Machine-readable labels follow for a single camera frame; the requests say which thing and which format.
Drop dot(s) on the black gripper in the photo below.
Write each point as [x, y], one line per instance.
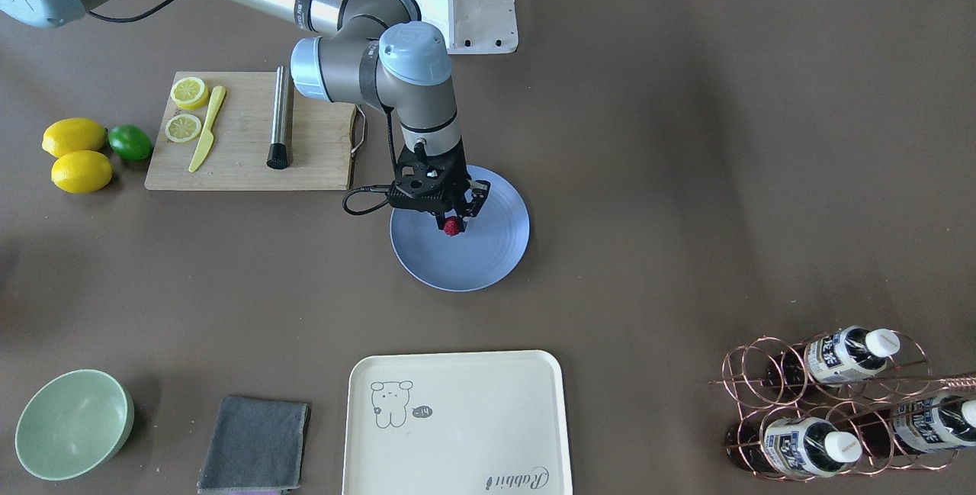
[478, 196]

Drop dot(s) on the red strawberry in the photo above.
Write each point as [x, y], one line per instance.
[454, 227]

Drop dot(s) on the blue round plate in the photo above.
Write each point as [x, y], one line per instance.
[488, 250]

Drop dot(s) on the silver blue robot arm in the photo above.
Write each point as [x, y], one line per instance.
[377, 53]

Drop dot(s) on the steel muddler black tip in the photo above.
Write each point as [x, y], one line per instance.
[279, 150]

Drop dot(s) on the cream rabbit tray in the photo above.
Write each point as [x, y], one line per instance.
[457, 423]

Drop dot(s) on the yellow plastic knife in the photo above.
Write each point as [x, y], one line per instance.
[206, 138]

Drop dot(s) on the wooden cutting board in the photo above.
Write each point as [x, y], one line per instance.
[320, 141]

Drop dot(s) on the lemon half slice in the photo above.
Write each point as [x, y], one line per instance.
[189, 93]
[182, 128]

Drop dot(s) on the grey folded cloth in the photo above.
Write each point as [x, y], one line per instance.
[256, 447]

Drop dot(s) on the green lime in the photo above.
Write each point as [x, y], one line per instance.
[130, 143]

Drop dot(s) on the yellow lemon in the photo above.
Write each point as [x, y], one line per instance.
[73, 134]
[82, 172]

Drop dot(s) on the tea bottle middle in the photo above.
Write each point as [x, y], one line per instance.
[826, 363]

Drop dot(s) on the tea bottle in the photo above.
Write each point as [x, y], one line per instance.
[826, 363]
[799, 448]
[943, 422]

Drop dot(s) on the tea bottle front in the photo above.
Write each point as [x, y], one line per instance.
[799, 448]

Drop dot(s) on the green ceramic bowl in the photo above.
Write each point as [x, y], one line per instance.
[73, 424]

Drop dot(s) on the tea bottle back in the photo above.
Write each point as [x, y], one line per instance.
[943, 422]

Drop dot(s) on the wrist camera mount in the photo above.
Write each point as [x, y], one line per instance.
[410, 187]

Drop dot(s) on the copper wire bottle rack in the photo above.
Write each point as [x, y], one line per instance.
[755, 377]

